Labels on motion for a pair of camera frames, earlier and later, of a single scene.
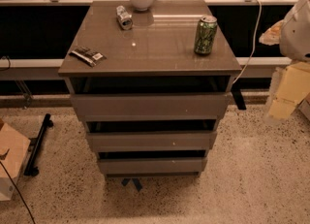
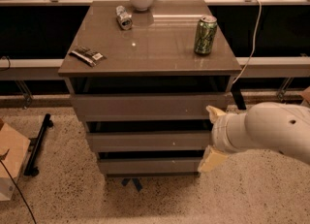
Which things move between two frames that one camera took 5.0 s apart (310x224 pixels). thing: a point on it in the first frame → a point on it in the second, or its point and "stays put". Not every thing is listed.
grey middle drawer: (152, 142) stays put
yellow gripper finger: (271, 37) → (229, 132)
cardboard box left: (14, 147) stays put
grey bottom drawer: (153, 166) stays put
